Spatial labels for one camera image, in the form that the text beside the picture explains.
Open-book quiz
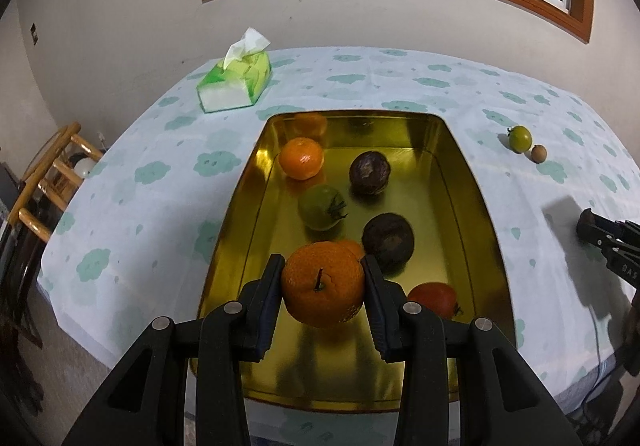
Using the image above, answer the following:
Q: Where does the green tomato with calyx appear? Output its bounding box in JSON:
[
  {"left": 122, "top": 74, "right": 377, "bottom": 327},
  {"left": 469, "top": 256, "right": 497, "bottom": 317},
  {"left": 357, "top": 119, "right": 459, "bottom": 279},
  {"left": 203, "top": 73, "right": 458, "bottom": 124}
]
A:
[{"left": 298, "top": 184, "right": 348, "bottom": 232}]

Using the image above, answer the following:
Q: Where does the black panel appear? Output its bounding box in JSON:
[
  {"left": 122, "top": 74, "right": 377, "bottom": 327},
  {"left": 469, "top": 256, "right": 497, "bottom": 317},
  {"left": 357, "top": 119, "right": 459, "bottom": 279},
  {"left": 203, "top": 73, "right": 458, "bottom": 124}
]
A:
[{"left": 0, "top": 163, "right": 21, "bottom": 227}]

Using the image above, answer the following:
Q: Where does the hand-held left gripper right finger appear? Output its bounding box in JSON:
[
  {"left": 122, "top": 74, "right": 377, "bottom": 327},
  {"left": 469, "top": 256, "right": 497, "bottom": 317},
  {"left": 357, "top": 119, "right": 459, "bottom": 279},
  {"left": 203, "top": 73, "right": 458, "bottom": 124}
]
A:
[{"left": 361, "top": 254, "right": 583, "bottom": 446}]

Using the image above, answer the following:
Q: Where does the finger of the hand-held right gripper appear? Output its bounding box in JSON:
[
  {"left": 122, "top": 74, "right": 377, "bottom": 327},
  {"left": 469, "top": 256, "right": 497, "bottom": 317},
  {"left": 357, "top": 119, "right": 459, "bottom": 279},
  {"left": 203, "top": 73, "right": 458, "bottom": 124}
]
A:
[{"left": 576, "top": 207, "right": 640, "bottom": 249}]

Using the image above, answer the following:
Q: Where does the orange with stem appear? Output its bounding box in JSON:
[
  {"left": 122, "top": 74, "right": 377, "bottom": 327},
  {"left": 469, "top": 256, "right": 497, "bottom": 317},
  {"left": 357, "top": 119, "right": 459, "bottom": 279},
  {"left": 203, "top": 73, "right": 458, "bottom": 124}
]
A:
[{"left": 280, "top": 241, "right": 367, "bottom": 329}]

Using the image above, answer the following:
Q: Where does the dark wooden chair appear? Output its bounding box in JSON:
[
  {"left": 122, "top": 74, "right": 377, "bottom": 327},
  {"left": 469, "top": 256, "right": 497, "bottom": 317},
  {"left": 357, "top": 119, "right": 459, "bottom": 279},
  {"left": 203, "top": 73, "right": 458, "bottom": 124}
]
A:
[{"left": 0, "top": 226, "right": 51, "bottom": 417}]

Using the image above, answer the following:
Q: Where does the red tomato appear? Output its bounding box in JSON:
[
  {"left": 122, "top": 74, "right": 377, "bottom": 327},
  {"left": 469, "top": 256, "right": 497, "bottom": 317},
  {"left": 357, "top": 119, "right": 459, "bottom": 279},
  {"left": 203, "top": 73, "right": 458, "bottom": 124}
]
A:
[{"left": 406, "top": 282, "right": 463, "bottom": 322}]

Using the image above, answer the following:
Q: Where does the black cable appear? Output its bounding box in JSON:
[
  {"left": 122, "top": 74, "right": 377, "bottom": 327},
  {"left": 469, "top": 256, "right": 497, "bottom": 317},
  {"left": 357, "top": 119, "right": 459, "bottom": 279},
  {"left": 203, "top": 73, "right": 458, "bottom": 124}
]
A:
[{"left": 587, "top": 293, "right": 613, "bottom": 382}]

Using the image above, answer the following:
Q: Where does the smooth green tomato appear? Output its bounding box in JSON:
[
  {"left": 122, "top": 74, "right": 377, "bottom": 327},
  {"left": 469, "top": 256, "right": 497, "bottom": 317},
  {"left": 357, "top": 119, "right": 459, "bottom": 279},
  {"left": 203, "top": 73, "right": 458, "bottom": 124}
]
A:
[{"left": 506, "top": 125, "right": 533, "bottom": 153}]

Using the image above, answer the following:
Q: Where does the bamboo chair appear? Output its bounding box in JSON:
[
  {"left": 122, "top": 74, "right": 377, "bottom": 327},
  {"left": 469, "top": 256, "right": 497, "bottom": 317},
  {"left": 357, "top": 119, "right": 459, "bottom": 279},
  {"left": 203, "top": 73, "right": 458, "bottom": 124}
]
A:
[{"left": 0, "top": 122, "right": 107, "bottom": 247}]

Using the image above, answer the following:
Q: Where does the gold metal tin box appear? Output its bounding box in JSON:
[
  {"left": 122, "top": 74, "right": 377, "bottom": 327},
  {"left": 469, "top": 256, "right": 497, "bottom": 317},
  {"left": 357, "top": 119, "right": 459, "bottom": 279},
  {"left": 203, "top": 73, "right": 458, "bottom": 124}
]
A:
[{"left": 189, "top": 109, "right": 516, "bottom": 413}]

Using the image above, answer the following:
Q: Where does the cloud print tablecloth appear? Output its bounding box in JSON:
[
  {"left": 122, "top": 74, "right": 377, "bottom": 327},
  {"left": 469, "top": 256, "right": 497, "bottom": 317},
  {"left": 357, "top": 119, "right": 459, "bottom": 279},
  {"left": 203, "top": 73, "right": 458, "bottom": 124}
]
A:
[{"left": 36, "top": 46, "right": 640, "bottom": 446}]

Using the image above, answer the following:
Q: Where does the green tissue box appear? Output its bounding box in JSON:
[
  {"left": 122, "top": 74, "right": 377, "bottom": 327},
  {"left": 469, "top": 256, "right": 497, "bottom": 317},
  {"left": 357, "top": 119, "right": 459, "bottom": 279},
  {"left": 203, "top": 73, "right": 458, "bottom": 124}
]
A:
[{"left": 196, "top": 27, "right": 274, "bottom": 114}]

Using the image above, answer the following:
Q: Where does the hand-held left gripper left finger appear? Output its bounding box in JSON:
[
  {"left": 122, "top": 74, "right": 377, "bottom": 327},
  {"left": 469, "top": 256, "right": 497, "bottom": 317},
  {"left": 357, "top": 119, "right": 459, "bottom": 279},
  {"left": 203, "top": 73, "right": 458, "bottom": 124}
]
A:
[{"left": 62, "top": 253, "right": 287, "bottom": 446}]

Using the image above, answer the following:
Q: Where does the dark purple passion fruit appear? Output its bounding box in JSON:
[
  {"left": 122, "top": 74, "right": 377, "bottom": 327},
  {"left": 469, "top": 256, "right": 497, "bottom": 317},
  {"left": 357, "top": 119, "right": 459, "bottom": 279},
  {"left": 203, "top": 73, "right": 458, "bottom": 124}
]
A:
[
  {"left": 361, "top": 213, "right": 416, "bottom": 274},
  {"left": 348, "top": 151, "right": 392, "bottom": 197}
]

